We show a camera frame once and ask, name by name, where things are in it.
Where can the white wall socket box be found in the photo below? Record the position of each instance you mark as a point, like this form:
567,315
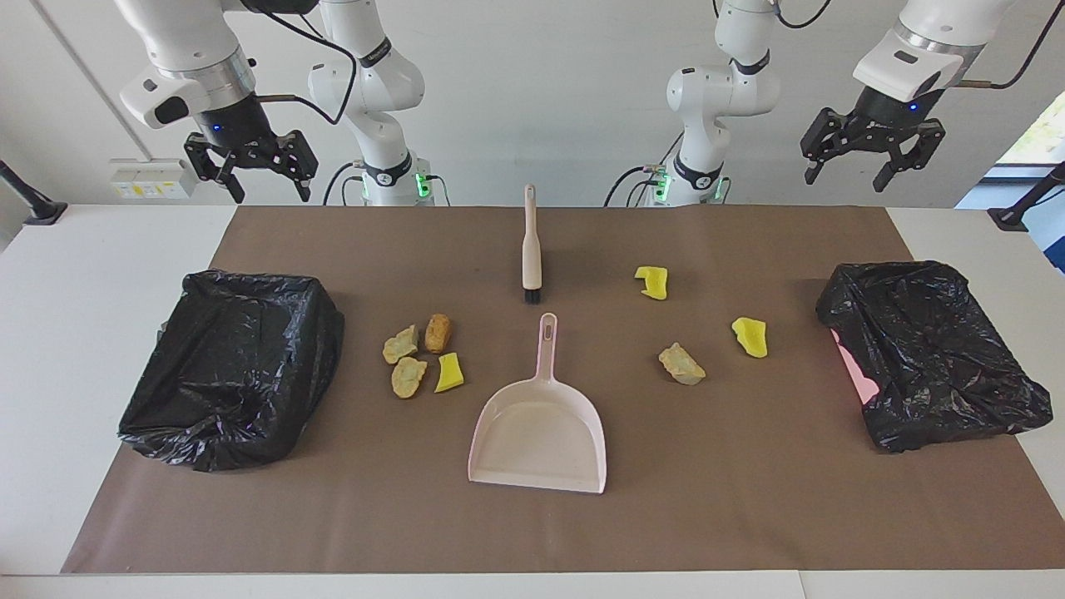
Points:
150,179

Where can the bright window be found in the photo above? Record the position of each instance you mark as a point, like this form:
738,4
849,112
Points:
1040,133

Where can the yellow foam trash piece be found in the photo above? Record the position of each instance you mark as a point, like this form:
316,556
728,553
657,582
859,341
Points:
448,374
653,284
751,338

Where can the black plastic trash bag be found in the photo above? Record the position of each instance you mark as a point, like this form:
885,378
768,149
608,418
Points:
233,391
940,358

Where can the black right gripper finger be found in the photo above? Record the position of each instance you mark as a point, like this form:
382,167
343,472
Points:
212,162
301,162

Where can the beige hand brush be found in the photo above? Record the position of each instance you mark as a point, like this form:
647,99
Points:
532,249

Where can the grey-tan foam trash piece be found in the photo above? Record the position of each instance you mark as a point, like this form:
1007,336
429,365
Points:
681,364

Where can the pale pink plastic dustpan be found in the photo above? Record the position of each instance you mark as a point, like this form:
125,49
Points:
537,433

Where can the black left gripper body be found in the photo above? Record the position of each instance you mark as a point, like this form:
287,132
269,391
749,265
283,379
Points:
890,112

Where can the pink plastic bin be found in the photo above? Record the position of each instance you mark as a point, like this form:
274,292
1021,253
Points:
853,370

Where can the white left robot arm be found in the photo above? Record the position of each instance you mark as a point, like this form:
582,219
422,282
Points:
715,91

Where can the black clamp stand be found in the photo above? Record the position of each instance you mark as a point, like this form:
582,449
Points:
42,212
1011,218

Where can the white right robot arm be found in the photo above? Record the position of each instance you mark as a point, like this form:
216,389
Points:
378,83

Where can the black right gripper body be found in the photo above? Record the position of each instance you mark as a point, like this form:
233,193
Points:
237,125

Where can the tan foam trash piece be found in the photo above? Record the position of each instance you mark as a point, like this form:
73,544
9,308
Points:
401,344
408,377

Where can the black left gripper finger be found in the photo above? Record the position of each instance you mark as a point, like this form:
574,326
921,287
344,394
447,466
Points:
915,150
824,137

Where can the brown table mat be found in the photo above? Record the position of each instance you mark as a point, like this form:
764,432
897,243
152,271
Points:
749,499

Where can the brown foam trash piece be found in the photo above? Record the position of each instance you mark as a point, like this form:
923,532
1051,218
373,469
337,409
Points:
438,334

